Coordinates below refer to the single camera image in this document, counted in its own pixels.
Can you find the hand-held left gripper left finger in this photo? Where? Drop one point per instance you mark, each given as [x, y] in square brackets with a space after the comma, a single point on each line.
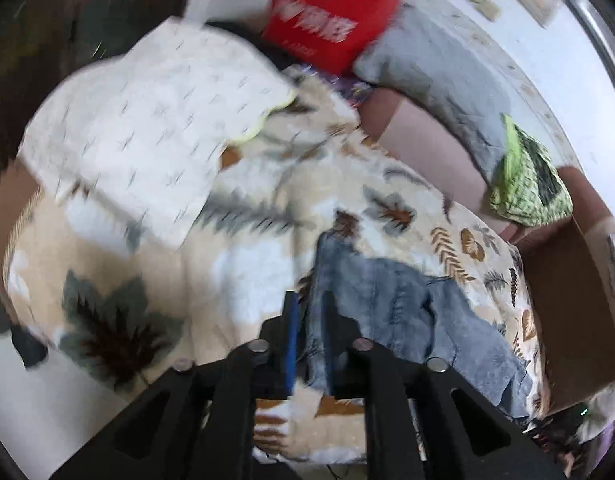
[290, 345]

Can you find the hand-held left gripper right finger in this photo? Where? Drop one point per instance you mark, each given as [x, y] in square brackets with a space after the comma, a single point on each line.
[329, 345]

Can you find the blue denim pants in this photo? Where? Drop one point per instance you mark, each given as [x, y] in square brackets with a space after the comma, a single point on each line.
[387, 300]

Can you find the leaf print fleece blanket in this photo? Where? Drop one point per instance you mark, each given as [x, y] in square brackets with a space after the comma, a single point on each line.
[247, 270]

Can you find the pink sofa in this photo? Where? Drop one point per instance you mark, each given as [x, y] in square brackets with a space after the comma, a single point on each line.
[427, 145]

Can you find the brown cardboard box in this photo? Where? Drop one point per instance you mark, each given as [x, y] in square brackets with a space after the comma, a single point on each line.
[572, 305]

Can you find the green patterned cloth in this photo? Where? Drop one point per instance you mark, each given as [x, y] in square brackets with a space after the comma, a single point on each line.
[527, 185]

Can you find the purple printed packet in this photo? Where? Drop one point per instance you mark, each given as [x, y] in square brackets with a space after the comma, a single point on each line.
[350, 90]

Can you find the white patterned quilt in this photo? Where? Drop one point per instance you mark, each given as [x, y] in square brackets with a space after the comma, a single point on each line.
[152, 120]

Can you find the grey quilted pillow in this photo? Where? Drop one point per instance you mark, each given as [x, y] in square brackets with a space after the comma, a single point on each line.
[432, 70]

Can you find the red shopping bag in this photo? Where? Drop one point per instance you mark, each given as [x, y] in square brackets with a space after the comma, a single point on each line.
[327, 15]

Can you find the small beige wall plate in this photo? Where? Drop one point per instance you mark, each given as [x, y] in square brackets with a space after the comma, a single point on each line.
[480, 2]

